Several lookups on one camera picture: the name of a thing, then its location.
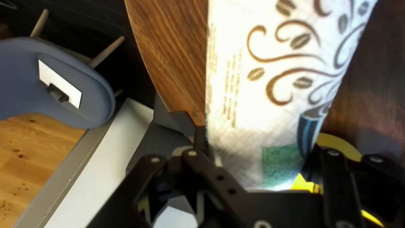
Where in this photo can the grey wall baseboard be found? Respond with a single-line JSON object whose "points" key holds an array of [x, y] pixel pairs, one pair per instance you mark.
{"points": [[63, 182]]}

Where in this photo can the black clip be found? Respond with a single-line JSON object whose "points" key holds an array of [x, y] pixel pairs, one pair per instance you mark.
{"points": [[58, 93]]}

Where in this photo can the yellow plastic bowl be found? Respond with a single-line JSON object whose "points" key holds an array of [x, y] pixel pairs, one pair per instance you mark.
{"points": [[342, 146]]}

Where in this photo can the white tag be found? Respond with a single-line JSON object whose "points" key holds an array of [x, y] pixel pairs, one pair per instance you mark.
{"points": [[51, 72]]}

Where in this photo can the printed white paper cup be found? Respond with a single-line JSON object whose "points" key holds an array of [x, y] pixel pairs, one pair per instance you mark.
{"points": [[253, 106]]}

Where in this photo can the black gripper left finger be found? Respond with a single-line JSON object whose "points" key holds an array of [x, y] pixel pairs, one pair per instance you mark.
{"points": [[177, 198]]}

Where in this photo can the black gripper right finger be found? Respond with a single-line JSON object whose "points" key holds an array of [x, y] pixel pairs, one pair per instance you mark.
{"points": [[362, 194]]}

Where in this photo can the grey-blue chair wooden legs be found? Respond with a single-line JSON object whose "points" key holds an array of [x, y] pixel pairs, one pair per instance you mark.
{"points": [[25, 97]]}

